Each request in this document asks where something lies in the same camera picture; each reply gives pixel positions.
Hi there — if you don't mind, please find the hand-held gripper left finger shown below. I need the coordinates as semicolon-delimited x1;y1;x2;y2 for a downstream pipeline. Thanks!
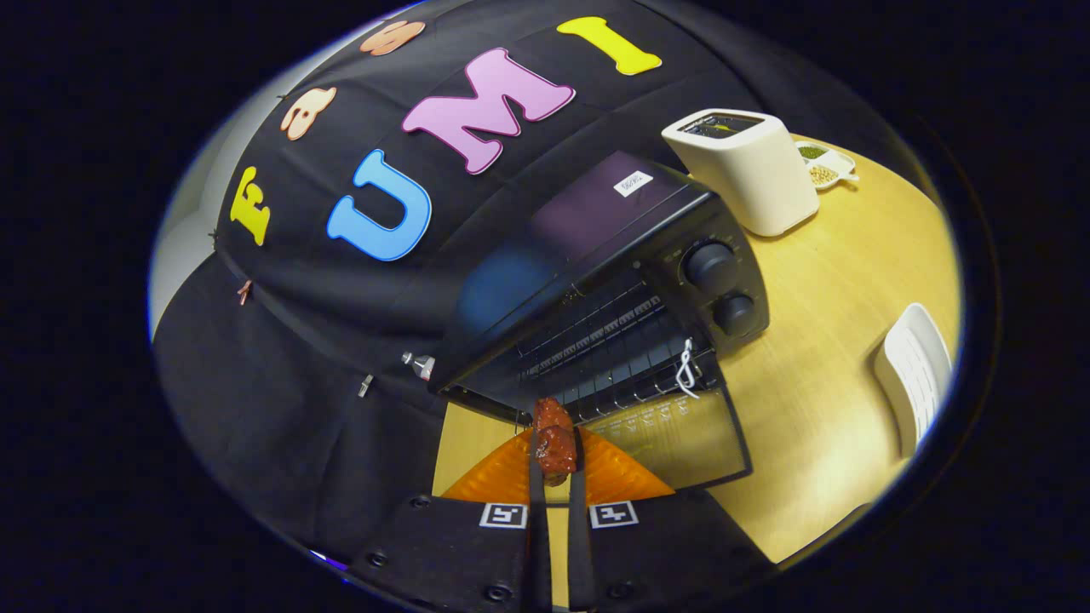
345;426;553;613

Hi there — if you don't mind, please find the black toaster oven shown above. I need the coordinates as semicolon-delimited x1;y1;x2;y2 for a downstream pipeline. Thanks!
430;152;772;495

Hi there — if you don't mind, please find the brown meat piece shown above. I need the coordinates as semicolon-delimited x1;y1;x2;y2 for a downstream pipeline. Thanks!
532;397;580;486

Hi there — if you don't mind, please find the white pop-up toaster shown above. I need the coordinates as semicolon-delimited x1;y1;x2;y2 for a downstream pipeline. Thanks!
662;108;820;238

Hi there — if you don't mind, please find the white ribbed dish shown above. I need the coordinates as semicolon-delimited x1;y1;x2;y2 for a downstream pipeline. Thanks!
875;303;953;456

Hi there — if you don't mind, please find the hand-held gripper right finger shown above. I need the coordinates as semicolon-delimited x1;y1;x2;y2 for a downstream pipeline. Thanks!
566;426;776;612

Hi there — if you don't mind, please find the white dish with beans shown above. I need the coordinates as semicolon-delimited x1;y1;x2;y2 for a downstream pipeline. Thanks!
794;139;859;192

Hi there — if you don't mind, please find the black backdrop cloth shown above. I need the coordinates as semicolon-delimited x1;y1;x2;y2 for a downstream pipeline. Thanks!
153;0;852;567

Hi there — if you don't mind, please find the white string loop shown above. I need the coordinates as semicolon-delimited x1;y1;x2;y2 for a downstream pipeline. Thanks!
677;339;701;399

